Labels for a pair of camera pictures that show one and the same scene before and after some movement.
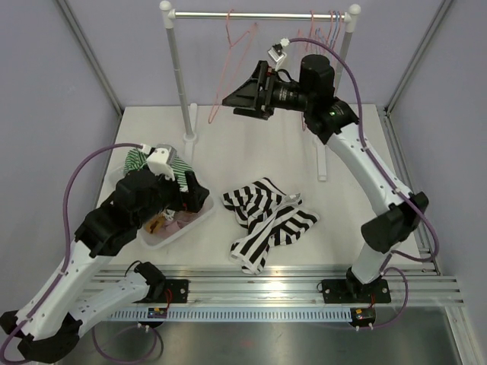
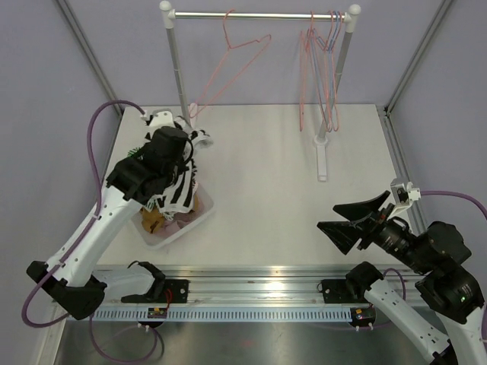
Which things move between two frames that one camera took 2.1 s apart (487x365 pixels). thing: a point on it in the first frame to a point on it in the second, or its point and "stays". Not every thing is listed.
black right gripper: x=250 y=94 to x=345 y=233
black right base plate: x=352 y=290 stays
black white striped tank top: x=272 y=217 to x=180 y=198
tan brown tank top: x=155 y=224 stays
